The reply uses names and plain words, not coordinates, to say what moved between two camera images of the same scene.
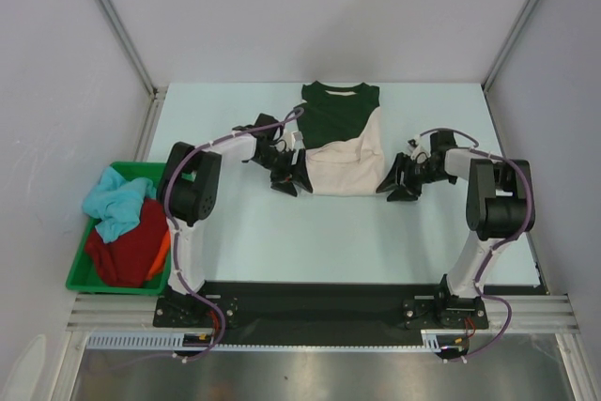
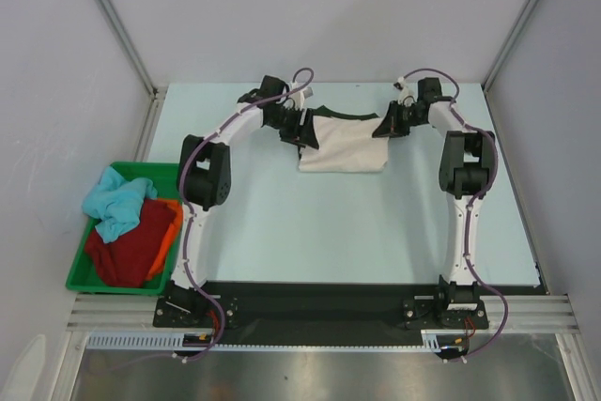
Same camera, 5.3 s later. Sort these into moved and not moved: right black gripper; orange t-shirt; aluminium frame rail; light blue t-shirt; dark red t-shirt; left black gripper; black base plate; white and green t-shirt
Moved: right black gripper; left black gripper; white and green t-shirt
Not moved: orange t-shirt; dark red t-shirt; aluminium frame rail; light blue t-shirt; black base plate
